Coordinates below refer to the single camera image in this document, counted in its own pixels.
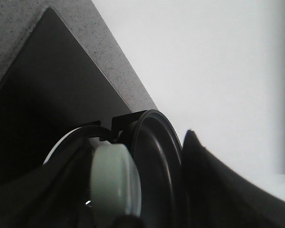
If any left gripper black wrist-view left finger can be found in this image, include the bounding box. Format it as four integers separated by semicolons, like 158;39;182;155
0;138;92;228

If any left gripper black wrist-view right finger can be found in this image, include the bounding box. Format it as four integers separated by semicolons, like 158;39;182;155
182;130;285;228

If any black frying pan green handle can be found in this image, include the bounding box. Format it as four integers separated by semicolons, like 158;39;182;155
90;110;190;228

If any white ceramic plate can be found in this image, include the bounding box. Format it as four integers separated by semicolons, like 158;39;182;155
42;127;84;166

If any black glass gas stove top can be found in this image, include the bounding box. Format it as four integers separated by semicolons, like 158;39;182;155
0;8;131;185

